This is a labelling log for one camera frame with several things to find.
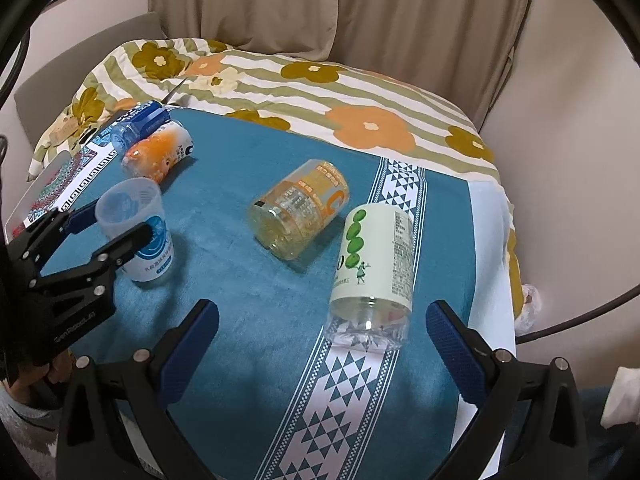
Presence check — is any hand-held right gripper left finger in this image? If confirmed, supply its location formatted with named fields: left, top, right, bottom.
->
left=55, top=299, right=221, bottom=480

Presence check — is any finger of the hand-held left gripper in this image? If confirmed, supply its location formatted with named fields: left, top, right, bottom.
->
left=7, top=199, right=103, bottom=267
left=29, top=222, right=153, bottom=312

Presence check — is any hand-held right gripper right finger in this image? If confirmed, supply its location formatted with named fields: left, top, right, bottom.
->
left=425, top=300, right=591, bottom=480

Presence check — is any white cup with blue label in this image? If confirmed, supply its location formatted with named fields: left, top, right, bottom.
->
left=95, top=178, right=176, bottom=283

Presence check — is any person's left forearm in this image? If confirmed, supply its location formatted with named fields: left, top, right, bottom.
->
left=0, top=385, right=63, bottom=480

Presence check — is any orange and white cup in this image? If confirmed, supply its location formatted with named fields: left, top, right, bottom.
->
left=121, top=120, right=195, bottom=184

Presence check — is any clear cup with blue label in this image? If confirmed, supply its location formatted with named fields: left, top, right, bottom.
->
left=109, top=101, right=173, bottom=161

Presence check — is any clear cup with green-dotted label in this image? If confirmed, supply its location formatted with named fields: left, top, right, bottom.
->
left=322, top=203, right=416, bottom=352

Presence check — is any clear cup with orange label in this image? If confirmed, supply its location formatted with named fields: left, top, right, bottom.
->
left=248, top=159, right=349, bottom=261

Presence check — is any person's left hand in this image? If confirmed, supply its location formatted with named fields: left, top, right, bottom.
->
left=7, top=360, right=56, bottom=401

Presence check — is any mandala patterned book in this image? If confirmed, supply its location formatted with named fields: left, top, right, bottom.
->
left=4, top=146, right=126, bottom=241

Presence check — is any clear plastic bag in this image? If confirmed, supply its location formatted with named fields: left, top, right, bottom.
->
left=515, top=284, right=543, bottom=336

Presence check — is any beige paper tag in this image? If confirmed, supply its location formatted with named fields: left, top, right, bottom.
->
left=47, top=110, right=87, bottom=147

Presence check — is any teal patterned cloth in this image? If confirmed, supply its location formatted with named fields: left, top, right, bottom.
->
left=37, top=107, right=516, bottom=480

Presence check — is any grey headboard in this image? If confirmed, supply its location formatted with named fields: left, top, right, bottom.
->
left=14, top=11, right=163, bottom=148

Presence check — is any person's blue jeans leg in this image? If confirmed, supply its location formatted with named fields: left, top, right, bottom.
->
left=575, top=385, right=640, bottom=480

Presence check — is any white cloth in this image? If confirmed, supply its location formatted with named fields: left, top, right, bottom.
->
left=602, top=366, right=640, bottom=428

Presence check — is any floral striped blanket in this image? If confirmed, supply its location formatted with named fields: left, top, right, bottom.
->
left=27, top=37, right=526, bottom=321

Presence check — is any beige curtain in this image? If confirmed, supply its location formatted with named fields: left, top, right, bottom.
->
left=148, top=0, right=541, bottom=131

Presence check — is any black cable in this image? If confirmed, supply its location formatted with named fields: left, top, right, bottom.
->
left=517, top=282, right=640, bottom=346

